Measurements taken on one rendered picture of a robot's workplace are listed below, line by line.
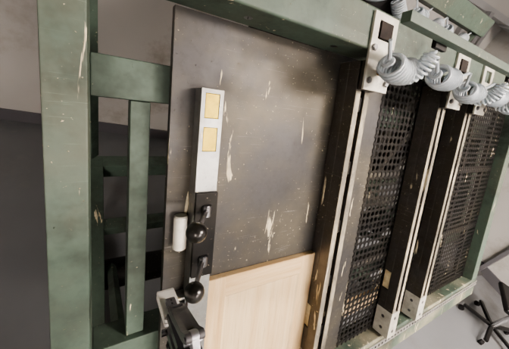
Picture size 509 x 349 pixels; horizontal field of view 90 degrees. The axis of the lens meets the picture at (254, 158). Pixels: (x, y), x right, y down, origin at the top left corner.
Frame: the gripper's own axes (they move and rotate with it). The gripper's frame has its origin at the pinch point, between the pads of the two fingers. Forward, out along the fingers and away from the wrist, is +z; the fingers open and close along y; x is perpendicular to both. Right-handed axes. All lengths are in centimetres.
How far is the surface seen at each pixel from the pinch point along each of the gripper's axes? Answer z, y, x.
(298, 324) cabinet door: 14, 34, 47
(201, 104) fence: 11.7, -34.7, 7.4
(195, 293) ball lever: -0.1, -1.0, 4.6
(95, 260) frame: 75, 33, -12
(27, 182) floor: 222, 39, -60
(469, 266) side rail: 13, 48, 194
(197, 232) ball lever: 0.0, -12.8, 4.1
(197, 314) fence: 11.7, 14.9, 9.8
